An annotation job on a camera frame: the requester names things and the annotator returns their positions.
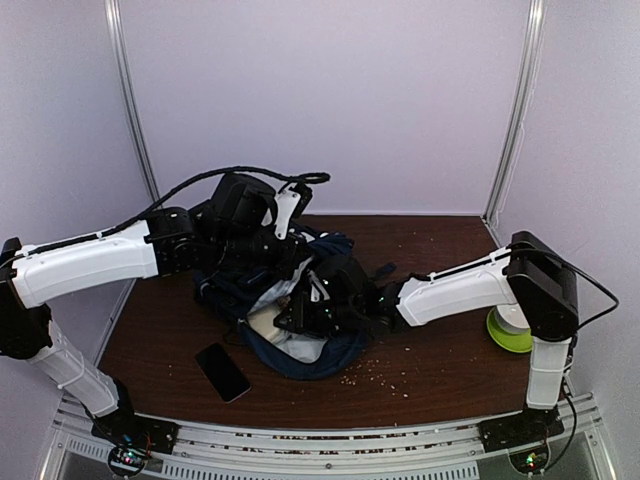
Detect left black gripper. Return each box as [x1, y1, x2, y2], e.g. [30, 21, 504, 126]
[211, 228, 313, 280]

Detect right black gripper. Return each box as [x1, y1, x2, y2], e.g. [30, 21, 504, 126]
[273, 295, 360, 341]

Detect navy blue student backpack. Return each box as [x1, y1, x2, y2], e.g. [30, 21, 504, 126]
[193, 223, 396, 381]

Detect beige hard glasses case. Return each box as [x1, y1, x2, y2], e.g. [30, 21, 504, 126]
[247, 304, 285, 344]

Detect black smartphone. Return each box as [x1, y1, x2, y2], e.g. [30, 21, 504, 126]
[195, 343, 251, 403]

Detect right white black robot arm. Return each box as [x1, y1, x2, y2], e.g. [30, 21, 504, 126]
[273, 231, 579, 442]

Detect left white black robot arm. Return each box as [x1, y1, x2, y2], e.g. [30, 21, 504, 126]
[1, 167, 328, 444]

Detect white bowl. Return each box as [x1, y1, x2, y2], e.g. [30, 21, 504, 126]
[495, 304, 530, 334]

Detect lime green plate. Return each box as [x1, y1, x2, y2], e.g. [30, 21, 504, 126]
[486, 308, 533, 354]

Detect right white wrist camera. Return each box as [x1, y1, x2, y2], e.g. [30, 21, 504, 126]
[307, 271, 330, 303]

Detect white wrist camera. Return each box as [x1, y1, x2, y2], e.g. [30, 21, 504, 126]
[271, 183, 313, 240]
[307, 271, 330, 303]

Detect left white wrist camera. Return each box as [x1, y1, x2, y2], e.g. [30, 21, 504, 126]
[271, 183, 313, 240]

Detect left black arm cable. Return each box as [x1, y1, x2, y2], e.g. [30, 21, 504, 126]
[9, 167, 332, 261]

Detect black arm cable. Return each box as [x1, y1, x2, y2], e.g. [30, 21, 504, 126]
[9, 167, 332, 261]
[519, 242, 620, 416]

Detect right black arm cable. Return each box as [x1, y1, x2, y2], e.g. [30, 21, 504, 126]
[519, 242, 620, 416]

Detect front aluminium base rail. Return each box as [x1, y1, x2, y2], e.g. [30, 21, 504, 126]
[47, 394, 616, 480]

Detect left aluminium frame post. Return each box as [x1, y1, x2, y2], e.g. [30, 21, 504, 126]
[104, 0, 161, 202]

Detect aluminium frame post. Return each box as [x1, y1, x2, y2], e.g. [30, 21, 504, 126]
[483, 0, 547, 230]
[104, 0, 161, 202]

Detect right aluminium frame post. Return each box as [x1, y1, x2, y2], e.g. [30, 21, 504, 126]
[483, 0, 547, 230]

